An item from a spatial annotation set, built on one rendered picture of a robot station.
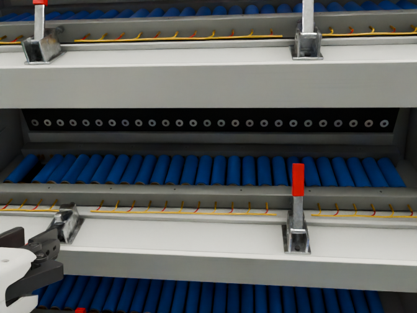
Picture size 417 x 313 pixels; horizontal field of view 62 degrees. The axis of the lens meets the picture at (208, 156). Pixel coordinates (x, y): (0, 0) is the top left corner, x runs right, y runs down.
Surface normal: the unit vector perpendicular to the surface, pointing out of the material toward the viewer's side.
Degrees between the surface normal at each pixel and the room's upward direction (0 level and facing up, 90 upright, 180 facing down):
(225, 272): 110
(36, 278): 85
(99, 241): 20
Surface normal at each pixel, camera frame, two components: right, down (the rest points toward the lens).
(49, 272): 0.83, 0.04
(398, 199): -0.07, 0.56
